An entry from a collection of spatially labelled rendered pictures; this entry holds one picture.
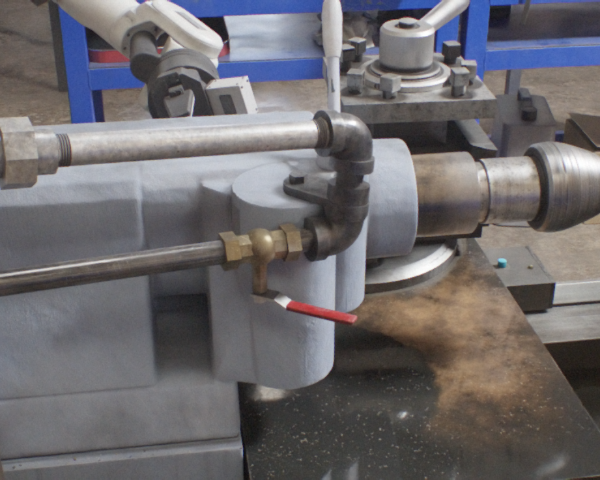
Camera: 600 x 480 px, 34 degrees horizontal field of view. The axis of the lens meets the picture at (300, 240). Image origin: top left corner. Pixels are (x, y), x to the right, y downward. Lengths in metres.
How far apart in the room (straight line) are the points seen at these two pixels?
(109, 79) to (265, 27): 0.56
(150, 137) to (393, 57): 0.48
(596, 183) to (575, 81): 3.80
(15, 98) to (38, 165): 3.90
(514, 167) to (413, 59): 0.21
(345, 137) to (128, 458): 0.34
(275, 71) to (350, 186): 1.97
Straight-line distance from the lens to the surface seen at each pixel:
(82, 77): 2.69
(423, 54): 1.09
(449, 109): 1.06
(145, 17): 1.26
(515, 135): 3.17
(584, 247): 3.24
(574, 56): 2.93
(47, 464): 0.87
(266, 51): 2.77
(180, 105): 1.02
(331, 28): 0.85
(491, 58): 2.84
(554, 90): 4.61
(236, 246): 0.72
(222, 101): 1.07
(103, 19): 1.30
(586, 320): 1.26
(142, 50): 1.20
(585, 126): 3.43
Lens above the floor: 1.50
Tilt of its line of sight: 28 degrees down
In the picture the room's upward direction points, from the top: straight up
